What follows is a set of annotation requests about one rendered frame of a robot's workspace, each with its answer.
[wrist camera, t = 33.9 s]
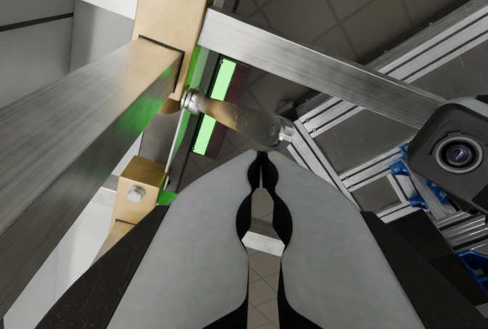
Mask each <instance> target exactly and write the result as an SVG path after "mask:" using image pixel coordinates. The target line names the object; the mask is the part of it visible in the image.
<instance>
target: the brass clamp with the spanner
mask: <svg viewBox="0 0 488 329"><path fill-rule="evenodd" d="M212 4H214V0H137V8H136V12H135V18H134V26H133V31H132V35H131V42H132V41H134V40H136V39H138V38H140V37H142V38H145V39H148V40H151V41H154V42H156V43H158V44H161V45H164V46H167V47H169V48H172V49H175V50H177V51H179V52H182V53H183V55H182V60H181V63H180V66H179V71H178V74H177V77H176V83H175V86H174V90H173V91H172V93H171V94H170V96H169V97H168V99H167V100H166V101H165V102H164V103H163V105H162V106H161V108H160V109H159V111H158V112H157V113H158V114H172V113H176V112H178V111H180V110H181V109H180V106H181V102H182V98H183V95H184V92H185V89H186V88H187V85H190V84H191V81H192V77H193V73H194V71H195V66H196V63H197V61H198V56H199V53H200V48H201V46H200V45H198V39H199V36H200V32H201V28H202V26H203V21H204V18H205V15H206V10H207V8H208V7H209V6H211V5H212Z"/></svg>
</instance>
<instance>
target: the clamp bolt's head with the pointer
mask: <svg viewBox="0 0 488 329"><path fill-rule="evenodd" d="M192 91H193V88H190V85H187V88H186V89H185V92H184V95H183V98H182V102H181V106H180V109H181V110H183V108H184V109H187V106H188V103H189V101H190V97H191V94H192Z"/></svg>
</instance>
